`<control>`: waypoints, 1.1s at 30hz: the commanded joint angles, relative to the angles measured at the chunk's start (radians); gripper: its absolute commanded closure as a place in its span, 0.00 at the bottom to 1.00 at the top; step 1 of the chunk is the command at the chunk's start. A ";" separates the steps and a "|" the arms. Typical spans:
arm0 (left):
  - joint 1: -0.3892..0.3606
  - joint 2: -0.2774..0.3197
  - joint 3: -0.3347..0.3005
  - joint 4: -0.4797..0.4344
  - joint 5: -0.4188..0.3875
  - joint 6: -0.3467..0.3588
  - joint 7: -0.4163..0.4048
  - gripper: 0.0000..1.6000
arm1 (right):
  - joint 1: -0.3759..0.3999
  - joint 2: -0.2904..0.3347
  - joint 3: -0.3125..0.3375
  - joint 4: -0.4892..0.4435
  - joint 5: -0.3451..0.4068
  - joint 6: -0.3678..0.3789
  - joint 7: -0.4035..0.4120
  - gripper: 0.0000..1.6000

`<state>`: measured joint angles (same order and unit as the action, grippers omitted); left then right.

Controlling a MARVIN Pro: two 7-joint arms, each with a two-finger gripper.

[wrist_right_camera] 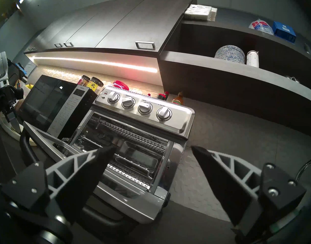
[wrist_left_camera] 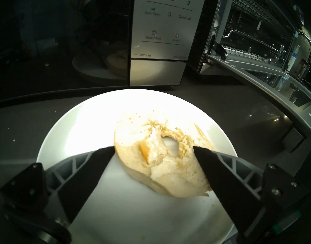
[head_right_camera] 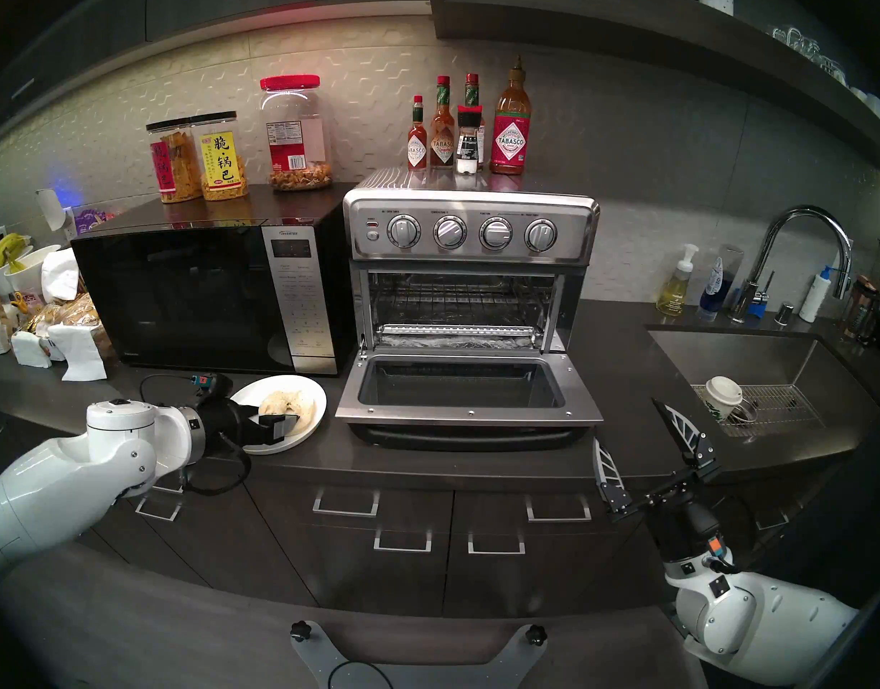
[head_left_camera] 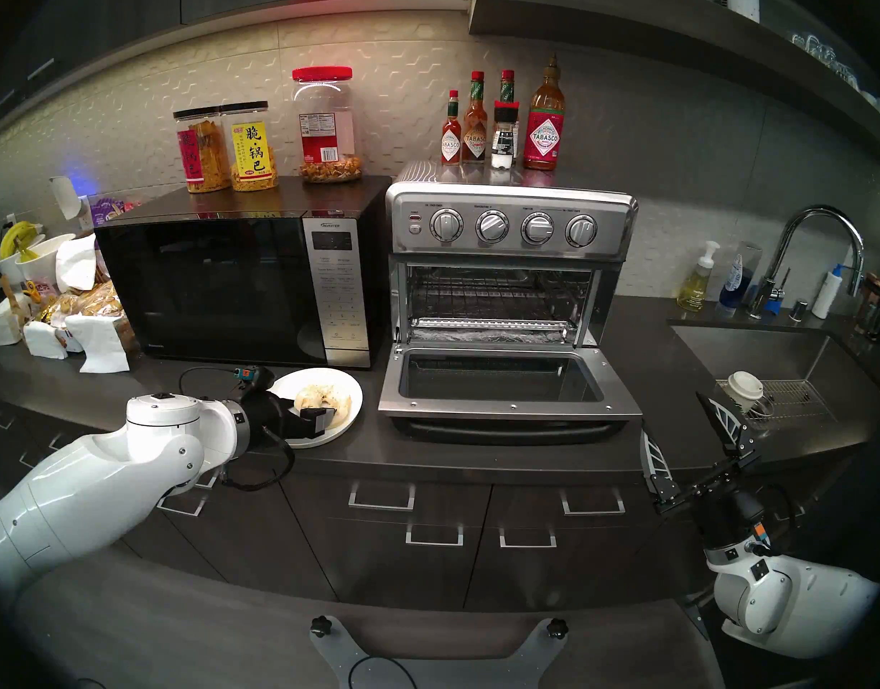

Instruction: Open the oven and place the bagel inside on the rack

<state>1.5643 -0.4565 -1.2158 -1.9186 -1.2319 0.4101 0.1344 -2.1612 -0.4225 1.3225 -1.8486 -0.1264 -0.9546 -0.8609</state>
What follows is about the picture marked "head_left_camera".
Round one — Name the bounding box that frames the small red Tabasco bottle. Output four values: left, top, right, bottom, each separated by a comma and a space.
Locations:
441, 90, 463, 167

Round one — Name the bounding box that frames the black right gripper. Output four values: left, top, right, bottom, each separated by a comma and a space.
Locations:
639, 390, 772, 552

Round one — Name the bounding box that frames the medium orange Tabasco bottle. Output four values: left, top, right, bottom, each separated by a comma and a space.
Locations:
462, 71, 489, 164

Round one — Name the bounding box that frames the wire oven rack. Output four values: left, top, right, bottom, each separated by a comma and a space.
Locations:
410, 266, 593, 322

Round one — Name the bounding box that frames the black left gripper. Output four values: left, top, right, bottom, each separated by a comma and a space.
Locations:
245, 390, 340, 456

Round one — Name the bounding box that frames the black microwave oven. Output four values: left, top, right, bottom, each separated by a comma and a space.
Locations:
95, 176, 392, 370

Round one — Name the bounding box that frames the yellow liquid soap dispenser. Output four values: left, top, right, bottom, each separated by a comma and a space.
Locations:
676, 240, 721, 313

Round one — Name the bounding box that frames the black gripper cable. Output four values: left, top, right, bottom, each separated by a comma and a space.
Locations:
180, 365, 297, 492
749, 479, 805, 556

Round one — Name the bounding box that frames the glass toaster oven door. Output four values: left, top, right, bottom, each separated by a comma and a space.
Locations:
377, 343, 643, 446

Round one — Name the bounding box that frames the stainless steel toaster oven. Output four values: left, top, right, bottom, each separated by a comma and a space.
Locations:
386, 160, 639, 351

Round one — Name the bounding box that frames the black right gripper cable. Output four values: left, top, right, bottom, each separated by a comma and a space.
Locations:
749, 479, 805, 556

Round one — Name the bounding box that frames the round white plate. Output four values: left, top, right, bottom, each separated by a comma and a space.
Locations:
267, 368, 364, 449

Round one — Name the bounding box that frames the clear bag of bread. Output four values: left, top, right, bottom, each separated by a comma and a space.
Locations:
41, 278, 135, 351

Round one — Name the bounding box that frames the dark lower kitchen cabinet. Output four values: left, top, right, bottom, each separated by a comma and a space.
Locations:
0, 393, 771, 613

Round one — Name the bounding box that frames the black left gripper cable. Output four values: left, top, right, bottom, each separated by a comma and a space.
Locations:
180, 365, 297, 492

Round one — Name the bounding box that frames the black cap salt grinder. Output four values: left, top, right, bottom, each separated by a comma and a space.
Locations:
491, 101, 520, 170

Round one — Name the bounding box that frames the wire sink grid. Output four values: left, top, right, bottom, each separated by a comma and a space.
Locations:
716, 379, 839, 426

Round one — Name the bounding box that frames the stainless steel sink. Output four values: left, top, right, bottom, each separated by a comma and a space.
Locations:
668, 320, 880, 444

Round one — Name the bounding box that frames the small white paper bag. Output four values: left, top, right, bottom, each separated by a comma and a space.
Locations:
23, 320, 71, 360

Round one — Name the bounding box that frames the large white paper bag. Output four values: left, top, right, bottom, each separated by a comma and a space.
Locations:
65, 313, 132, 374

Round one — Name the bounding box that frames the white bottle with blue cap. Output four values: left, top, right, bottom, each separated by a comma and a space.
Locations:
812, 264, 844, 320

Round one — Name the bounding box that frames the pale bagel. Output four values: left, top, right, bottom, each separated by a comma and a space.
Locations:
296, 385, 352, 431

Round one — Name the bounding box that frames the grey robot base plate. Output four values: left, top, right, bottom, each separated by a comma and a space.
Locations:
309, 616, 570, 689

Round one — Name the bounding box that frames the blue dish soap bottle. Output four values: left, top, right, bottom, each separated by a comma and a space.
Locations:
717, 241, 764, 318

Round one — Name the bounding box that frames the dark wall shelf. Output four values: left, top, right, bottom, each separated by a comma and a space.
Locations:
469, 0, 880, 175

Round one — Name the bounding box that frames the yellow label snack jar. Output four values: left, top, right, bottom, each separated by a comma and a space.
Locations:
221, 101, 279, 192

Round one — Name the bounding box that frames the brown glass bottle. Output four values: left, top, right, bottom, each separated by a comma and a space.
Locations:
858, 273, 880, 337

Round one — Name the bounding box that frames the yellow banana bunch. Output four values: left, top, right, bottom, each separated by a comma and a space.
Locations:
0, 220, 44, 261

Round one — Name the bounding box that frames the chrome gooseneck faucet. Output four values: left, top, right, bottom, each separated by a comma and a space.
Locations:
745, 205, 866, 320

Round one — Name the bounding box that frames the large Tabasco sauce bottle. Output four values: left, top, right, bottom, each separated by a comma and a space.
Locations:
523, 54, 566, 172

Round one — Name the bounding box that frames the red label snack jar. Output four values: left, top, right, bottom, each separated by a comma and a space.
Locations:
173, 107, 231, 194

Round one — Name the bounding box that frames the purple snack bag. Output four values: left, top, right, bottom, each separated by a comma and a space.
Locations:
88, 196, 135, 229

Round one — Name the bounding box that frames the metal drawer handle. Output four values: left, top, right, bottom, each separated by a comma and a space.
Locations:
499, 527, 558, 549
560, 487, 626, 516
405, 524, 464, 548
349, 481, 416, 512

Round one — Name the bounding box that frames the large red lid jar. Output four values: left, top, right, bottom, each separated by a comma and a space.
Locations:
292, 66, 364, 184

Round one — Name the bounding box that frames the foil lined oven tray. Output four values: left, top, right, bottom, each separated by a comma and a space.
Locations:
410, 318, 578, 345

